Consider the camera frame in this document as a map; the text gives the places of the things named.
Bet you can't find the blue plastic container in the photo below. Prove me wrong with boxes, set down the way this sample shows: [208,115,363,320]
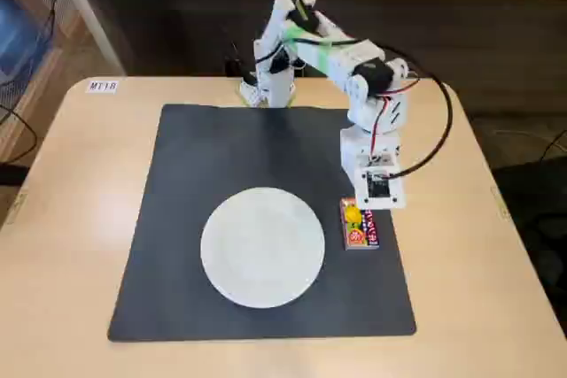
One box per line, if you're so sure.
[0,0,53,83]

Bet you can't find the white paper plate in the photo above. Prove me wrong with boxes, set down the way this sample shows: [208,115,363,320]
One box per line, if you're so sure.
[199,187,327,310]

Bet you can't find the dark grey mat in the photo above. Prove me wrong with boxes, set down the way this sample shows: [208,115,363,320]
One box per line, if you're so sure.
[107,103,417,343]

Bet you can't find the thick black camera cable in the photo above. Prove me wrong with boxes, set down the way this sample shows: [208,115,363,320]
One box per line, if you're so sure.
[374,43,454,180]

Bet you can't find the red servo wire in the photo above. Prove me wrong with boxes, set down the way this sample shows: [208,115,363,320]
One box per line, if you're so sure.
[369,93,396,158]

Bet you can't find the white label sticker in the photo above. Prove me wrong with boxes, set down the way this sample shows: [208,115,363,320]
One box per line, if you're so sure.
[86,80,120,95]

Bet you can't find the candy box with citrus print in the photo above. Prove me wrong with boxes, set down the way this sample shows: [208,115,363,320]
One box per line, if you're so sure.
[338,197,383,251]

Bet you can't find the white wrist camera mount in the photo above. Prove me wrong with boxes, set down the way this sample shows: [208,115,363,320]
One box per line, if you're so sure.
[352,164,408,211]

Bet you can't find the long black cable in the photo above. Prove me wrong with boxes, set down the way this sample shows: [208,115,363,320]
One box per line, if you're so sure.
[0,0,63,163]

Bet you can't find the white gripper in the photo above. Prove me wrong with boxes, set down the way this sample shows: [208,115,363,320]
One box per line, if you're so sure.
[339,123,403,175]

